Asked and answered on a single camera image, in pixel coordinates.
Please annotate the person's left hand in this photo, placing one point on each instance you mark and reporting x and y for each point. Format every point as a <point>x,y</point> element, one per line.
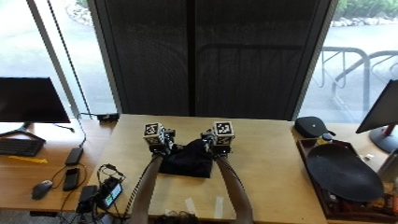
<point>165,141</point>

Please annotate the person's right hand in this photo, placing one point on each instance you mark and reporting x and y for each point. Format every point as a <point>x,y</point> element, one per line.
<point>212,141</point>

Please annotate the black cloth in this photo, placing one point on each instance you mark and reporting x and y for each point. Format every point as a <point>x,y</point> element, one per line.
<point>187,160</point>

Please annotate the white marker cube left glove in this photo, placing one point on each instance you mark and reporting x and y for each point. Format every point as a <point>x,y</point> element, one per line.
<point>153,133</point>

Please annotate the white marker cube glove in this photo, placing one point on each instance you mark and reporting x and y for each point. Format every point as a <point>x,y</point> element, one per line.
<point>224,132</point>
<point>153,133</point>

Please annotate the white marker cube right glove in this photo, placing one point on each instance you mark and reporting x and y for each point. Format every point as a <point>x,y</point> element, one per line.
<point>224,132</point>

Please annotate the black connector box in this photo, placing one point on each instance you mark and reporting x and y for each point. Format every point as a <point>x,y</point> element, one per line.
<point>108,117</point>

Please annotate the phone with lit screen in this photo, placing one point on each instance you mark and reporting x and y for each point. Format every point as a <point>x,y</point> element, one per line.
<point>111,193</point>

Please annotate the white paper strip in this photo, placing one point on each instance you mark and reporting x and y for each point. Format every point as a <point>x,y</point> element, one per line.
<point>191,206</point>
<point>219,207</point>

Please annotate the black power adapter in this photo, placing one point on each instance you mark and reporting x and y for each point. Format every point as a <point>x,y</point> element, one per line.
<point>74,156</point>

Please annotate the black pouch case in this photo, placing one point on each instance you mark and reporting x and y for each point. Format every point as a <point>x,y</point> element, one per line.
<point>312,126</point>

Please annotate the black smartphone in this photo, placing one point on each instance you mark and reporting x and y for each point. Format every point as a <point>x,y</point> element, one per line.
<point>71,179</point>

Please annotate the black charger brick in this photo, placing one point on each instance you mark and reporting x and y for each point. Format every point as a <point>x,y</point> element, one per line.
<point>85,199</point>

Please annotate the dark window blind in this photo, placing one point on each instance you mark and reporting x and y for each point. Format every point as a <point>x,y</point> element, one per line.
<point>209,57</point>

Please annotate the dark wooden tray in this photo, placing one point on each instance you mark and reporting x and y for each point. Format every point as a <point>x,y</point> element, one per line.
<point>314,186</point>

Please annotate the black computer mouse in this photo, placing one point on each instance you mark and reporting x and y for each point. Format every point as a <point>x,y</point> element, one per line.
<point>42,189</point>

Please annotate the black oval plate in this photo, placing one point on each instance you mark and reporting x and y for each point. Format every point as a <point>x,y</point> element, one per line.
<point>344,172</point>

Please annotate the yellow strip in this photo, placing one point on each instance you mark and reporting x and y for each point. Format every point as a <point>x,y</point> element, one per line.
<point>27,159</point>

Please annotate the black keyboard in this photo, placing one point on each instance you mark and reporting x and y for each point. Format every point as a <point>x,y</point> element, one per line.
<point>20,146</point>

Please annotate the black computer monitor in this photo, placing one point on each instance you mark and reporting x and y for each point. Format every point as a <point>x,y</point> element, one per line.
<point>28,101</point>

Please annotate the small white object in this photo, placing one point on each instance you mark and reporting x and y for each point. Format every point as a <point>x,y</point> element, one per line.
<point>368,156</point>

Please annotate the metal bike rack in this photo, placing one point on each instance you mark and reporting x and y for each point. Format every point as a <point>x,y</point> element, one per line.
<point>356,77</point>

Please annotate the monitor with red stand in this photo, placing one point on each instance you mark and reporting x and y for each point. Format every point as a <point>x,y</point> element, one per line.
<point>384,115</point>

